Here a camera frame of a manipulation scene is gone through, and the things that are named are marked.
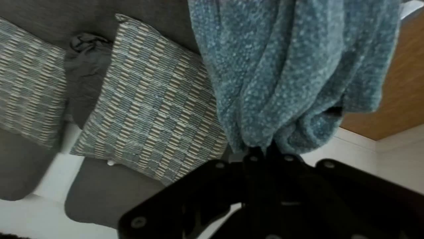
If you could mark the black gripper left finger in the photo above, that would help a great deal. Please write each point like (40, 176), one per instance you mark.
(185, 207)

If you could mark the grey headboard cushion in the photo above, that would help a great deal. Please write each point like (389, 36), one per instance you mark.
(106, 194)
(17, 167)

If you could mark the grey checked pillow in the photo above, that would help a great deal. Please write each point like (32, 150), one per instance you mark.
(26, 84)
(150, 110)

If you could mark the white bed frame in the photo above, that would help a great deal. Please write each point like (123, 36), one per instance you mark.
(412, 7)

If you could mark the grey bed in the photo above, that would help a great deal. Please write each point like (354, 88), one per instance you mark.
(66, 13)

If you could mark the blue fleece blanket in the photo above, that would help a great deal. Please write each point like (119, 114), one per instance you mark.
(282, 66)

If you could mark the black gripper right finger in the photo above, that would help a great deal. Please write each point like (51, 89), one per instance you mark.
(335, 203)

